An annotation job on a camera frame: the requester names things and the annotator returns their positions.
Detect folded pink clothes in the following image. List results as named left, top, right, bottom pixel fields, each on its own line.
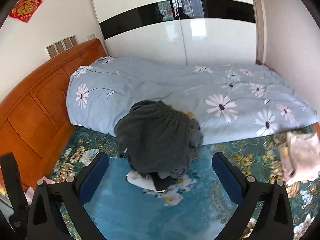
left=274, top=132, right=319, bottom=186

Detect orange wooden headboard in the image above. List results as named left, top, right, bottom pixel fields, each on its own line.
left=1, top=39, right=106, bottom=190

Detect teal floral bedspread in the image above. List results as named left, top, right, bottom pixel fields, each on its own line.
left=48, top=125, right=318, bottom=240

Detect black white garment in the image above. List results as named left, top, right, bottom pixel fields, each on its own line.
left=126, top=170, right=178, bottom=192

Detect light blue floral duvet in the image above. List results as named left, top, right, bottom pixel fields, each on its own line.
left=66, top=57, right=319, bottom=145

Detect mustard yellow garment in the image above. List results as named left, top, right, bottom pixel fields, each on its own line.
left=168, top=104, right=194, bottom=119

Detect red fu character decoration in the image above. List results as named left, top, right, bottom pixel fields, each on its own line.
left=9, top=0, right=43, bottom=23

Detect white glossy wardrobe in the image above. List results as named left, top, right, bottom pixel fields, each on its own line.
left=92, top=0, right=257, bottom=66

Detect wall switch panel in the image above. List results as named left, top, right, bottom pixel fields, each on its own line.
left=46, top=36, right=78, bottom=59

